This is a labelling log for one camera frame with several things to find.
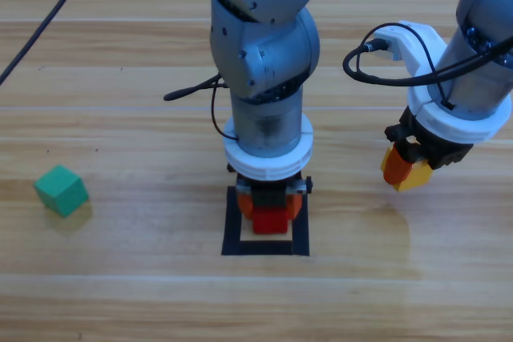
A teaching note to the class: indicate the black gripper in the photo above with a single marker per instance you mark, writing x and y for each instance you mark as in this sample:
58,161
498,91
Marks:
268,198
445,154

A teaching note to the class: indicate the red wooden cube block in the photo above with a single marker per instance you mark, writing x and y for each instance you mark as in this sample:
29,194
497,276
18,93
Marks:
270,224

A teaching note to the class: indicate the yellow wooden cube block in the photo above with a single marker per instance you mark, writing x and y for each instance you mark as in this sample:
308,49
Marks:
418,178

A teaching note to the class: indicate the green wooden cube block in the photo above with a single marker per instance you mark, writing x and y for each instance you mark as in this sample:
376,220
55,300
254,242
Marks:
60,194

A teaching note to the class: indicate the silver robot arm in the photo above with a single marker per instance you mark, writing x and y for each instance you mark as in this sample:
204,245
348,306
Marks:
477,85
260,57

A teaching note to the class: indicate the black tape square outline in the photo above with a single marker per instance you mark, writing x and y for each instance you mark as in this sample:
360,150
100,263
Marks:
264,248

